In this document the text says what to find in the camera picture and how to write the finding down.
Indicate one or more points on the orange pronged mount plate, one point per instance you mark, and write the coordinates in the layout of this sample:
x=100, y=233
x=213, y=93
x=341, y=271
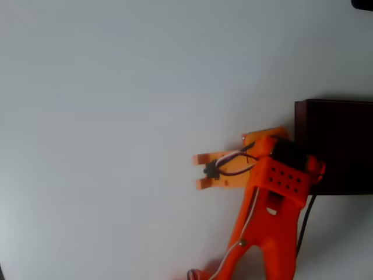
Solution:
x=230, y=178

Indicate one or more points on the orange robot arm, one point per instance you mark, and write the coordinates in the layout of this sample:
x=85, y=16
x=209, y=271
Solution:
x=271, y=227

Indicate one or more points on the dark brown box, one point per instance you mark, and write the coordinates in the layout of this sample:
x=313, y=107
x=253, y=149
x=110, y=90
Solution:
x=341, y=146

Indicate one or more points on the black object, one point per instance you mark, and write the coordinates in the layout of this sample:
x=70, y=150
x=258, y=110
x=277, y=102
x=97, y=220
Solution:
x=362, y=4

